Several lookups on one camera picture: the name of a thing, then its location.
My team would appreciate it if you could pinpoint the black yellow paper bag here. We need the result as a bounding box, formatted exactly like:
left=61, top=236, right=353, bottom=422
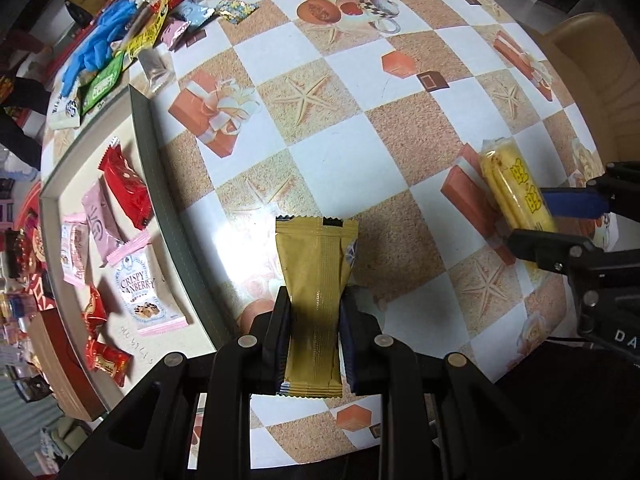
left=65, top=0, right=106, bottom=26

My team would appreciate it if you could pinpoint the yellow rice cracker packet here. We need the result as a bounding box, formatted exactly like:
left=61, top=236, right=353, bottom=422
left=477, top=139, right=561, bottom=241

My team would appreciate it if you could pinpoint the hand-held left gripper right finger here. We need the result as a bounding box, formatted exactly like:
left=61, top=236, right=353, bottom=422
left=339, top=286, right=532, bottom=480

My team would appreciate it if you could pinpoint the long red snack packet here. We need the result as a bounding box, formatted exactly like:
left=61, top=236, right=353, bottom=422
left=98, top=139, right=153, bottom=230

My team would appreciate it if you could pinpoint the pile of blue gloves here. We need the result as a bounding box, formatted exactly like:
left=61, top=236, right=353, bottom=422
left=60, top=0, right=138, bottom=96

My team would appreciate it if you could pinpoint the white blue-print snack packet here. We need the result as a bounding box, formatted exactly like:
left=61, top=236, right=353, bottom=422
left=49, top=87, right=83, bottom=130

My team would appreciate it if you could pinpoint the clear plastic packet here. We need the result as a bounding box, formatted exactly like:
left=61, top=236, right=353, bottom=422
left=137, top=47, right=176, bottom=93

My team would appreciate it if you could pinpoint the small multicoloured snack packet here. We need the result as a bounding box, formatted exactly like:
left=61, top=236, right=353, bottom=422
left=215, top=0, right=260, bottom=25

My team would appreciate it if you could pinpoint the beige wooden chair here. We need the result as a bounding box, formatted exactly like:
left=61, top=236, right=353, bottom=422
left=525, top=12, right=640, bottom=161

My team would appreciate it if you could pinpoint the white pink-edged snack packet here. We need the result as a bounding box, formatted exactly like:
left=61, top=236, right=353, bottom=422
left=107, top=232, right=188, bottom=336

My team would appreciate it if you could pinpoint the green snack packet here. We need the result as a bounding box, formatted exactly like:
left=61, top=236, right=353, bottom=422
left=80, top=52, right=126, bottom=113

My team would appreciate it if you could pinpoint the yellow black-print snack packet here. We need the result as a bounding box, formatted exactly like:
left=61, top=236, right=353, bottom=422
left=125, top=10, right=168, bottom=58

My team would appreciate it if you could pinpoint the light blue snack packet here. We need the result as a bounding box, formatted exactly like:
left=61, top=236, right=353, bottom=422
left=175, top=0, right=218, bottom=28

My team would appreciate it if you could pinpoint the shallow white tray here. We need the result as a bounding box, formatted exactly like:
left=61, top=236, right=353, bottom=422
left=39, top=85, right=241, bottom=421

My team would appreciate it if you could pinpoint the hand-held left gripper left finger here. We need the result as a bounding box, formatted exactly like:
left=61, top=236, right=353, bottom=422
left=57, top=289, right=294, bottom=480

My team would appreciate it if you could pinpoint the brown wooden box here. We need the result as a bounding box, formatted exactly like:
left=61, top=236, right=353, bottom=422
left=27, top=310, right=108, bottom=421

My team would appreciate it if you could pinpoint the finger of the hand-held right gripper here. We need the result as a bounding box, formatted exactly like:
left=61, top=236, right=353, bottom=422
left=542, top=160, right=640, bottom=222
left=505, top=227, right=598, bottom=276

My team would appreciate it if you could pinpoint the pink picture-print snack packet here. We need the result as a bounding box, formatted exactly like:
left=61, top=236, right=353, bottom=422
left=60, top=212, right=91, bottom=287

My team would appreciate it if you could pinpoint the small pink snack packet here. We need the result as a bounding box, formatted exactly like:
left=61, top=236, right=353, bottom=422
left=160, top=17, right=191, bottom=51

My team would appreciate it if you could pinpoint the gold snack packet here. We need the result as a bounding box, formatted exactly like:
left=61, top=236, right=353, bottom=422
left=275, top=215, right=359, bottom=398

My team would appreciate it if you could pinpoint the long pink snack packet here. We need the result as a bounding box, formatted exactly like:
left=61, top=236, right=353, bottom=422
left=81, top=180, right=126, bottom=267

